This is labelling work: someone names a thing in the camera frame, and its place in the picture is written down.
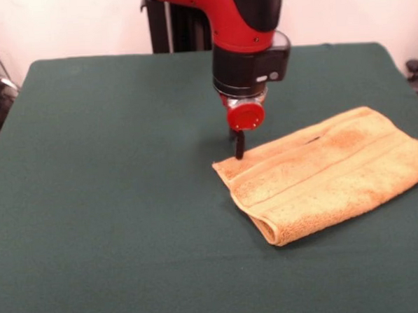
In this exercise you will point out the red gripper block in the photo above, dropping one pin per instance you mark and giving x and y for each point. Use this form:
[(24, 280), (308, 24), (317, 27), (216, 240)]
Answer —
[(245, 117)]

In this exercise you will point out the orange terry towel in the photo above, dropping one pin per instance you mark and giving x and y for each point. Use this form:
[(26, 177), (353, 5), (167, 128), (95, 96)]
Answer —
[(319, 185)]

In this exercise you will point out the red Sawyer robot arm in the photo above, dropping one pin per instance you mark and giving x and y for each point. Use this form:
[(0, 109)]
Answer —
[(239, 63)]

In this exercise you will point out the dark green table cloth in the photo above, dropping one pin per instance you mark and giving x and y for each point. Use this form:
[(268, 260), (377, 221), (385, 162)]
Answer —
[(92, 204)]

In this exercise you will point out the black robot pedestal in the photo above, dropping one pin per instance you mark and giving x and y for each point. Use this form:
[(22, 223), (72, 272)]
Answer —
[(181, 31)]

